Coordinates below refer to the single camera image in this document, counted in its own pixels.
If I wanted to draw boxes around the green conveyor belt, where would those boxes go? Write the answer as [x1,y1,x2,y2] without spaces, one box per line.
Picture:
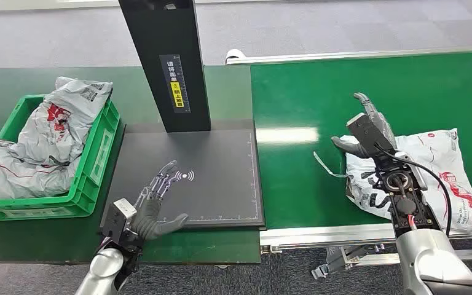
[250,50,472,230]

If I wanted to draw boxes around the aluminium conveyor side rail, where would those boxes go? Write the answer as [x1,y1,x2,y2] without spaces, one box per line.
[258,217,472,256]
[224,44,472,66]

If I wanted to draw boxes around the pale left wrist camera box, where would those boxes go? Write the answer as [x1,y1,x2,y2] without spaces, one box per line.
[101,198,138,245]

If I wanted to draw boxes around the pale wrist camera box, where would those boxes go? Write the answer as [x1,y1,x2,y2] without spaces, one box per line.
[101,198,138,245]
[346,112,396,158]

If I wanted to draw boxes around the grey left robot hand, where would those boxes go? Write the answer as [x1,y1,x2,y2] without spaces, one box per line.
[132,160,190,241]

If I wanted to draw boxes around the black scanner column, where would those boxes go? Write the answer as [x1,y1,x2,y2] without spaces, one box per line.
[117,0,213,134]

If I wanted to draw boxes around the green plastic crate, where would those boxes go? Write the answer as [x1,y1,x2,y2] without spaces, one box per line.
[0,93,122,222]

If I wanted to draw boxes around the black scanner base plate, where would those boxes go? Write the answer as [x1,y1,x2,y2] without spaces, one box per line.
[99,119,266,231]

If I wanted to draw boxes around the grey conveyor leg bracket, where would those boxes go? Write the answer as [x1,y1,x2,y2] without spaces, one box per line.
[310,246,364,281]

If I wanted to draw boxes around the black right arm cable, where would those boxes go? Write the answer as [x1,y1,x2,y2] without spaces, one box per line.
[373,142,453,238]

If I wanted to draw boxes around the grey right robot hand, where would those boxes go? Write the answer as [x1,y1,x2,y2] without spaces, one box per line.
[331,92,399,160]

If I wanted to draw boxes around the grey poly mailer red line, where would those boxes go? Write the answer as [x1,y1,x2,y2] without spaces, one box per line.
[0,137,84,202]

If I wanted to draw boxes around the grey poly mailer QR label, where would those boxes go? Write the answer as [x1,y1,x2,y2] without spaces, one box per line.
[7,76,114,166]

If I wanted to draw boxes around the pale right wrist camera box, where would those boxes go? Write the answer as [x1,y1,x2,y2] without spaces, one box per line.
[346,112,396,158]

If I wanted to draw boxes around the grey poly mailer black lettering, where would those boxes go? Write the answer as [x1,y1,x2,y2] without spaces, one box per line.
[313,128,472,235]

